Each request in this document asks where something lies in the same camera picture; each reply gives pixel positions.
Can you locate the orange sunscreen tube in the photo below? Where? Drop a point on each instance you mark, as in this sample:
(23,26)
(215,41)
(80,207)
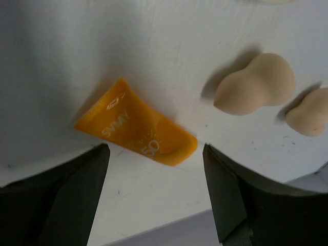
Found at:
(122,118)

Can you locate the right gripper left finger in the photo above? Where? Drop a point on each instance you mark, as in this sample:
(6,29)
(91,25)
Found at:
(57,206)

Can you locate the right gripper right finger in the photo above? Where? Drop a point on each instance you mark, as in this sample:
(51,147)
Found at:
(251,209)

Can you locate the round cream powder puff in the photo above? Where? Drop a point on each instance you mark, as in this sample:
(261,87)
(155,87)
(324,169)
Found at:
(277,2)

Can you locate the beige makeup sponge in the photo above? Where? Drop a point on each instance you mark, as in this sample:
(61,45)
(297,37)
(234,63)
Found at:
(310,116)
(268,80)

